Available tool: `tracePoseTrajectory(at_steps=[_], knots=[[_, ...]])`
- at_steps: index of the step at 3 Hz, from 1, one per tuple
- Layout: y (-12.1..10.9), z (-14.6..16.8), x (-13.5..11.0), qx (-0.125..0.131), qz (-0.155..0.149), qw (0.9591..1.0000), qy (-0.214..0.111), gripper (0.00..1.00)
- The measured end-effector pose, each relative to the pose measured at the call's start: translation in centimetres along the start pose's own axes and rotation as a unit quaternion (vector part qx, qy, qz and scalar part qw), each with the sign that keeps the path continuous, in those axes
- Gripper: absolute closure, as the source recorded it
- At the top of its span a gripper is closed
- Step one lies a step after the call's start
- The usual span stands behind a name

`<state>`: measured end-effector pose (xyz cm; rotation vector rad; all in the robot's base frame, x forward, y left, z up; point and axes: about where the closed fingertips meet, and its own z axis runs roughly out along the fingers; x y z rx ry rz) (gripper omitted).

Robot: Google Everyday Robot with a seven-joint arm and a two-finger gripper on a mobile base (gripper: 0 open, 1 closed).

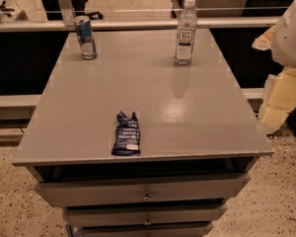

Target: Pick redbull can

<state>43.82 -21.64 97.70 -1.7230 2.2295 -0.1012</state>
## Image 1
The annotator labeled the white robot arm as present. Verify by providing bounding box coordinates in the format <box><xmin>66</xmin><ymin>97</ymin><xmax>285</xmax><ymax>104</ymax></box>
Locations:
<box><xmin>252</xmin><ymin>0</ymin><xmax>296</xmax><ymax>132</ymax></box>

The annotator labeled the top grey drawer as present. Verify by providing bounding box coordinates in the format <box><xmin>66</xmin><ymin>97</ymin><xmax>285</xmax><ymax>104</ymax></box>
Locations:
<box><xmin>36</xmin><ymin>173</ymin><xmax>250</xmax><ymax>207</ymax></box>

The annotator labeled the grey drawer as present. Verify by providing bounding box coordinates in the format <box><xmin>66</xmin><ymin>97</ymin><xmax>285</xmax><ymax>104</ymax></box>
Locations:
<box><xmin>81</xmin><ymin>222</ymin><xmax>212</xmax><ymax>237</ymax></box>
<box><xmin>64</xmin><ymin>204</ymin><xmax>227</xmax><ymax>227</ymax></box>
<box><xmin>36</xmin><ymin>173</ymin><xmax>250</xmax><ymax>207</ymax></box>

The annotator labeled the bottom grey drawer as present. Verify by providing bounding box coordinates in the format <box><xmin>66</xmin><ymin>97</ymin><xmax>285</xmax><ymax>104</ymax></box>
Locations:
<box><xmin>81</xmin><ymin>222</ymin><xmax>212</xmax><ymax>237</ymax></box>

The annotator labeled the clear plastic water bottle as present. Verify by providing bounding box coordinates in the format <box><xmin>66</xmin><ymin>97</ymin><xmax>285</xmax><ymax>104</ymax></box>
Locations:
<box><xmin>175</xmin><ymin>0</ymin><xmax>197</xmax><ymax>65</ymax></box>

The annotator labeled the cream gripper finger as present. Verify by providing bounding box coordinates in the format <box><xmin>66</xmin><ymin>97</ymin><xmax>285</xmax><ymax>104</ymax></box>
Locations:
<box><xmin>252</xmin><ymin>26</ymin><xmax>275</xmax><ymax>50</ymax></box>
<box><xmin>259</xmin><ymin>67</ymin><xmax>296</xmax><ymax>129</ymax></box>

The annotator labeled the dark blue snack bag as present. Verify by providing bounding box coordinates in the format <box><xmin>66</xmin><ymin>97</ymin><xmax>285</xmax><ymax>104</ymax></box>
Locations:
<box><xmin>111</xmin><ymin>112</ymin><xmax>141</xmax><ymax>156</ymax></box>

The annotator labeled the grey metal railing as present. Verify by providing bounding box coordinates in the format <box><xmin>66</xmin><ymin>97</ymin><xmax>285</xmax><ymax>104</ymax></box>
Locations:
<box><xmin>0</xmin><ymin>17</ymin><xmax>279</xmax><ymax>33</ymax></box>

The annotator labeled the middle grey drawer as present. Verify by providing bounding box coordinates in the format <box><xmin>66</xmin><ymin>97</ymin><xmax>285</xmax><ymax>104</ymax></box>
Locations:
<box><xmin>64</xmin><ymin>204</ymin><xmax>227</xmax><ymax>227</ymax></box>

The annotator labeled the grey drawer cabinet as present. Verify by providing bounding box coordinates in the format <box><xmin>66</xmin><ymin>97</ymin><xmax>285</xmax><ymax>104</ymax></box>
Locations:
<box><xmin>12</xmin><ymin>28</ymin><xmax>274</xmax><ymax>237</ymax></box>

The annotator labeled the redbull can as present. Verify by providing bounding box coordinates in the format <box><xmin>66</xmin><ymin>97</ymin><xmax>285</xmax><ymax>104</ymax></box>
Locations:
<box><xmin>74</xmin><ymin>16</ymin><xmax>97</xmax><ymax>59</ymax></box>

